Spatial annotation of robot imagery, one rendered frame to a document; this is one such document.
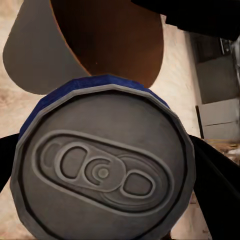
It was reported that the can of soda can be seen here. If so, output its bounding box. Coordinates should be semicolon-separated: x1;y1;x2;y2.
9;74;197;240

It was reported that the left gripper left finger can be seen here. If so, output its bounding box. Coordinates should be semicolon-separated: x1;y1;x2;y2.
0;133;19;193

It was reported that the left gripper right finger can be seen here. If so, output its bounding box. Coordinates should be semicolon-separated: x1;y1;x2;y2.
188;135;240;240

